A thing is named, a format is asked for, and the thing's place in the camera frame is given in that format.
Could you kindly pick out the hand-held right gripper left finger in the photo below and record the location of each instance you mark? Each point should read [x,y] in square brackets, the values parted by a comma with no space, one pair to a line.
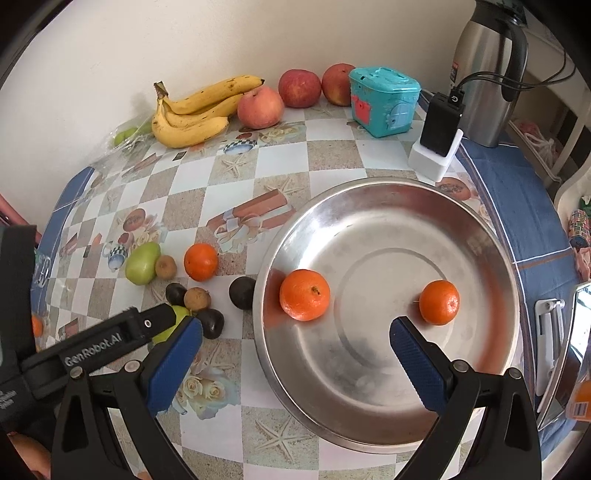
[173,364]

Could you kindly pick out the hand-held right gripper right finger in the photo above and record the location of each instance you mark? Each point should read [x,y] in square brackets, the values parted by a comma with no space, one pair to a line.
[415,364]

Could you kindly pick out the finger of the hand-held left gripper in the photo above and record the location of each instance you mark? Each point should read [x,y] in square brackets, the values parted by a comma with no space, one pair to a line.
[92,346]

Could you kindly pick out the small green fruit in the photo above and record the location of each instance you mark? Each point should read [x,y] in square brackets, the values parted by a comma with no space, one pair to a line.
[178,314]

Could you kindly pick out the dark passion fruit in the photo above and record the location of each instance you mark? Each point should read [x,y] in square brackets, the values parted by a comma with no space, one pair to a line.
[242,293]
[210,323]
[175,293]

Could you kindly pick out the small orange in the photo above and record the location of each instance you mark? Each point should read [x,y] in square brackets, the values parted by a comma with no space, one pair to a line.
[439,302]

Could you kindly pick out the brown longan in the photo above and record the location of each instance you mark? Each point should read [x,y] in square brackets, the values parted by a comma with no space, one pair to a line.
[197,299]

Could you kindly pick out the green pear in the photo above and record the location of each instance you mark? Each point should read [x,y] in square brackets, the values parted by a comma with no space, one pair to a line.
[142,263]

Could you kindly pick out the silver metal plate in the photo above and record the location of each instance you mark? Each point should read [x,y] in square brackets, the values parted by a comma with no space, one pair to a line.
[360,258]

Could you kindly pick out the large orange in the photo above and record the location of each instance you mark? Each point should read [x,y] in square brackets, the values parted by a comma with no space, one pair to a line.
[304,295]

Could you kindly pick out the person's left hand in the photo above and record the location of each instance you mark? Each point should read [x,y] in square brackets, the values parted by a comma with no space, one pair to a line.
[25,454]

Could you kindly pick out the brown kiwi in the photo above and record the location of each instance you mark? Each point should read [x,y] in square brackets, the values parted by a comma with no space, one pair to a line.
[165,266]

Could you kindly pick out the clear plastic container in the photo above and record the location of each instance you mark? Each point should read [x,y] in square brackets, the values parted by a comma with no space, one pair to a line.
[115,150]

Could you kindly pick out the orange packet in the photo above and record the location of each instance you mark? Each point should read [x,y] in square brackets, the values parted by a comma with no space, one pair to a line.
[582,401]

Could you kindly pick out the white charger base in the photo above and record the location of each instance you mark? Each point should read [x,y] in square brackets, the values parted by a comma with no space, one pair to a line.
[431,164]

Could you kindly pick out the colourful puzzle cube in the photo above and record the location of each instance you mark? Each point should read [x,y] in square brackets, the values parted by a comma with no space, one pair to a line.
[579,226]

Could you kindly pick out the printed checkered tablecloth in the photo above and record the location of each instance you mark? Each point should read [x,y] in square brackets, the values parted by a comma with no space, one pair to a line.
[277,161]

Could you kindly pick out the bunch of yellow bananas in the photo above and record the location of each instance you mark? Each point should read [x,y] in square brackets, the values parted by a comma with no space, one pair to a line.
[189,129]

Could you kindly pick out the black charger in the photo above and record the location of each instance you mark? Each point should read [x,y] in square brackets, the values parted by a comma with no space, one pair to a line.
[441,124]

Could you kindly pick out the white plastic bag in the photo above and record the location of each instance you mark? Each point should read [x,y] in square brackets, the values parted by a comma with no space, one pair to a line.
[540,138]

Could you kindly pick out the teal toy box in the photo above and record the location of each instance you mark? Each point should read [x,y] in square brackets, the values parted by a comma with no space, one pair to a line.
[383,101]

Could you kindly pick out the pale red apple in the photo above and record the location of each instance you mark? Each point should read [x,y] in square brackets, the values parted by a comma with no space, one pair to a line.
[260,108]

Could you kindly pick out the white chair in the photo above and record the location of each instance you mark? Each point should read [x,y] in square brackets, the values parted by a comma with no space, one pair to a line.
[575,134]

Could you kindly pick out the stainless steel thermos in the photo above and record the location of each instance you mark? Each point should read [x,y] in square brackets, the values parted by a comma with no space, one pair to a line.
[489,69]

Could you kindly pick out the red chair frame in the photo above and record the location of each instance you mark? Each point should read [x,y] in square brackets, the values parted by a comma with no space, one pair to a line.
[4,207]

